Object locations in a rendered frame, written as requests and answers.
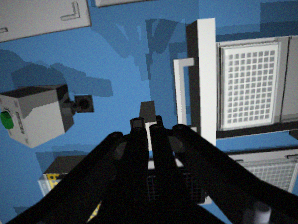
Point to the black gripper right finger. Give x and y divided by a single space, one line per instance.
241 196

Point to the grey push-button box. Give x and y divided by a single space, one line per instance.
34 115

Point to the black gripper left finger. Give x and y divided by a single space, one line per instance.
74 199

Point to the blue bench mat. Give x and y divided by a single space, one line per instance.
123 59

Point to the black assay plate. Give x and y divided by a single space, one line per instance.
196 192

